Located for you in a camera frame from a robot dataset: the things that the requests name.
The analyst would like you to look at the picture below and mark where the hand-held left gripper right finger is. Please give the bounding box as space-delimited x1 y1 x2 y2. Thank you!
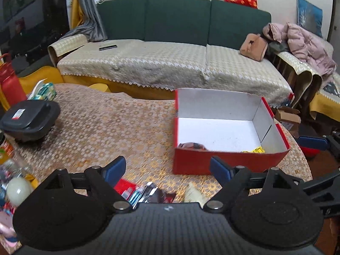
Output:
204 157 300 213

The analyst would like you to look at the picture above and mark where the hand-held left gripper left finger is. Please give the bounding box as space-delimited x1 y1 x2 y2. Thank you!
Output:
42 156 132 213

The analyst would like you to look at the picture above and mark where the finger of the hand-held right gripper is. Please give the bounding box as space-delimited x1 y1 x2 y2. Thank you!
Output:
297 131 340 160
301 169 340 216

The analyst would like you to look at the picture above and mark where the red cardboard box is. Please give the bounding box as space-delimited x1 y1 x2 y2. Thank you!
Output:
173 88 291 176

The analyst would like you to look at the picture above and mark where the brown red snack packet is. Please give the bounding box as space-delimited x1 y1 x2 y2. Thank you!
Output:
155 188 176 204

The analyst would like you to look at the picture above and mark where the small cardboard box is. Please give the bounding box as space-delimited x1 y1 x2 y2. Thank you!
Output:
275 106 302 139

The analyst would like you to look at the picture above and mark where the silver snack packet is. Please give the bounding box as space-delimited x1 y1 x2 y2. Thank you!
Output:
129 182 160 205

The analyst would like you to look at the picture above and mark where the cream snack packet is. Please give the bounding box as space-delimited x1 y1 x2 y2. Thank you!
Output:
184 182 208 208

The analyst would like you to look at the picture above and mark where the dark snack packet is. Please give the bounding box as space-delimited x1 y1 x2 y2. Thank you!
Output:
177 142 207 151

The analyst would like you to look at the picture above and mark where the yellow snack packet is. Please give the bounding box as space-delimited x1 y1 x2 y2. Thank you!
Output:
241 147 266 154

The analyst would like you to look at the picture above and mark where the gold patterned tablecloth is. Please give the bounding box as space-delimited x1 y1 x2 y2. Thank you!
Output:
0 83 313 255

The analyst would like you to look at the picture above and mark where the beige armrest cover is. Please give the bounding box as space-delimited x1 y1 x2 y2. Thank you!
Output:
275 50 323 97

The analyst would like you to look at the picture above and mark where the yellow stool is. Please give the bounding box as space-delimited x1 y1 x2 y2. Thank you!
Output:
89 83 112 93

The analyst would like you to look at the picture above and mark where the black lidded container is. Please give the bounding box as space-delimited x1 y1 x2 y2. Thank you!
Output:
0 99 61 142

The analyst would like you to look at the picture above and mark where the white egg-shaped object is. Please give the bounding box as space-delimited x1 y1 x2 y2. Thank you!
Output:
6 178 35 208

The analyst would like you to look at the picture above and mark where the pink down jacket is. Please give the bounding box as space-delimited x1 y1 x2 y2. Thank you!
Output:
262 23 337 84

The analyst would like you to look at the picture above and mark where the green tissue packet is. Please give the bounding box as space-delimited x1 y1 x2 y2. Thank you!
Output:
27 79 57 101

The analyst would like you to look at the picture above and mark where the brown bag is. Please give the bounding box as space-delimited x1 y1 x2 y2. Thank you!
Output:
240 33 269 61

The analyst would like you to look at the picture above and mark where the colourful label bottle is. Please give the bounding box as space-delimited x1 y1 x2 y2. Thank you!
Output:
0 133 16 165

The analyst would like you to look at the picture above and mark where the beige patterned sofa cover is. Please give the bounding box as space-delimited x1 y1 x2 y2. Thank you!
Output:
48 34 294 99

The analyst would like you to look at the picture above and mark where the yellow chair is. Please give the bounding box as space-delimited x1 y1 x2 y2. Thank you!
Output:
18 66 64 93

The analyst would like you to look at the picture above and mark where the blue cushion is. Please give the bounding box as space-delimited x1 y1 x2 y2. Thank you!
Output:
296 0 324 38

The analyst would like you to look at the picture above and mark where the pink packet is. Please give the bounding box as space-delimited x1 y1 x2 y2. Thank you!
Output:
0 207 19 247

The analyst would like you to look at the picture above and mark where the red thermos bottle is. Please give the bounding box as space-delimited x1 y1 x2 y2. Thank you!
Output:
0 53 27 112

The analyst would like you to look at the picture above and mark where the green sofa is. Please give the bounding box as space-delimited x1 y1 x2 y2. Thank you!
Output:
48 0 295 100

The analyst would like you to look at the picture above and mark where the grey curtain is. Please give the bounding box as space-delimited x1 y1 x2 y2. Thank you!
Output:
60 0 108 43

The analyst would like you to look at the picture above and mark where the yellow curtain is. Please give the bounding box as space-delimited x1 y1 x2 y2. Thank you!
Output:
69 0 80 30

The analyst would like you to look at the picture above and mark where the dark window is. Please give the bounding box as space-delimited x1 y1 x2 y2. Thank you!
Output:
0 0 70 75

